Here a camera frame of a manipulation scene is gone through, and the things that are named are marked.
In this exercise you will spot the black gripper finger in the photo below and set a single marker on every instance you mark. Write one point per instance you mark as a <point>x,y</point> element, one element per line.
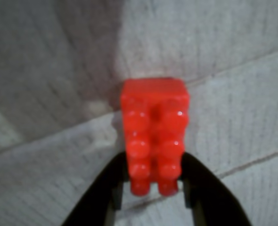
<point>212,188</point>
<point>99,188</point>

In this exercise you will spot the red lego block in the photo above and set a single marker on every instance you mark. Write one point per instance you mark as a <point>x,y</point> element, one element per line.
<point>155,131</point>

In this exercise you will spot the brown cardboard sheet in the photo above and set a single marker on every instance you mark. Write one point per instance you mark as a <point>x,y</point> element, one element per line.
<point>59,58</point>

